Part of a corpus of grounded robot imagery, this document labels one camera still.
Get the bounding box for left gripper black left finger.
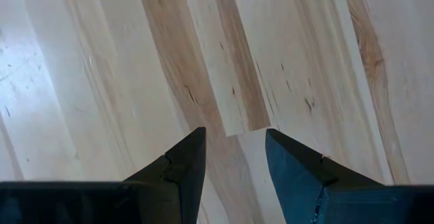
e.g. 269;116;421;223
123;127;207;224

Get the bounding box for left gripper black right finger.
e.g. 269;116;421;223
265;128;384;224

